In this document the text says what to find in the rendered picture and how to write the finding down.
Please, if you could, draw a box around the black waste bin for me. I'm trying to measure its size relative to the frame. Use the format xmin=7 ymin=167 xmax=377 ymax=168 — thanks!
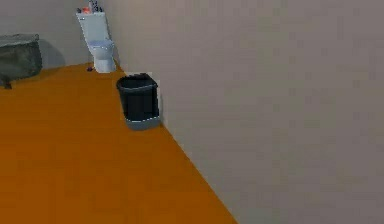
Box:
xmin=115 ymin=72 xmax=163 ymax=131

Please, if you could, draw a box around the white toilet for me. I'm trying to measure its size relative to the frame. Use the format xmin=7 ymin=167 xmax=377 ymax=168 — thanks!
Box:
xmin=75 ymin=11 xmax=117 ymax=74

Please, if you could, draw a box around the dark grey bathtub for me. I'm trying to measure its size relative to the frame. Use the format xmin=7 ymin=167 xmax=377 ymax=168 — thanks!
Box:
xmin=0 ymin=33 xmax=44 ymax=90

